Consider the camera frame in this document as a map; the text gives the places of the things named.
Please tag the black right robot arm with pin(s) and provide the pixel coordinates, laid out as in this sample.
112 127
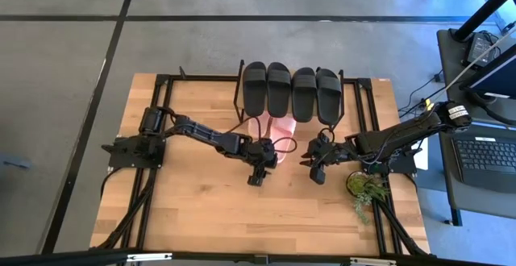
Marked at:
395 135

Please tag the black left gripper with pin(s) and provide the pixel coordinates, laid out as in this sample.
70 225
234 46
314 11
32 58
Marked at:
258 151

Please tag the black slide sandal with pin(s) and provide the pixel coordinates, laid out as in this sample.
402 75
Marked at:
304 94
279 90
255 88
329 96

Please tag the dark grey laptop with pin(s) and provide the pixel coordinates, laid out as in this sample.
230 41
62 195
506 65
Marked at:
483 161

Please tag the black desk monitor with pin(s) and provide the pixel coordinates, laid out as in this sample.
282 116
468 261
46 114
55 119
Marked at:
496 76

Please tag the dark grey side desk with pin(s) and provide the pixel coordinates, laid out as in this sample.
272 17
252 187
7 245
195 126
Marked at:
447 76

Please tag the green potted plant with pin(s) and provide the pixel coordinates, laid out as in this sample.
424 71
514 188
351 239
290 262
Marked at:
364 189

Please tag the black power adapter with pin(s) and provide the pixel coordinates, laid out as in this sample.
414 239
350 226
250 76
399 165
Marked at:
479 48

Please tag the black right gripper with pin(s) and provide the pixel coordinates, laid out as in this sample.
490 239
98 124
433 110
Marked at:
334 151

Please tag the black aluminium rig frame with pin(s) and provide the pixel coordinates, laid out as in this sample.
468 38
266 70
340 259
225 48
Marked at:
201 77

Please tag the white paper sheet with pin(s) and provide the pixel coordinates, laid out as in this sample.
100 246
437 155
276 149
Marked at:
421 159

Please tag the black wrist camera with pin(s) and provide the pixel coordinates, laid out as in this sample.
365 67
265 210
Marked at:
256 177
317 176

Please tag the black stand pole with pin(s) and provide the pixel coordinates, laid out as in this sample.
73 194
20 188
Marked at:
483 10

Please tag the wooden shelf with black frame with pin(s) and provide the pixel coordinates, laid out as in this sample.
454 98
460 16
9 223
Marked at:
240 96

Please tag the pink slide sandal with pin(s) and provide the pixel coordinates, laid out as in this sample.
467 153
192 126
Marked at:
253 131
284 131

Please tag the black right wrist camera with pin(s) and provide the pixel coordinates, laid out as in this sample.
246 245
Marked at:
317 176

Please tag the black crossbar with silver brackets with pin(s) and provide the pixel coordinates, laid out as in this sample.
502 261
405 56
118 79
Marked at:
60 256

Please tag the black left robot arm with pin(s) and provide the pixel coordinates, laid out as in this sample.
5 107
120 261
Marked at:
201 133

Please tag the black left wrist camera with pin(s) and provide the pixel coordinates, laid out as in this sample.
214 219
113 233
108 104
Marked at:
256 177

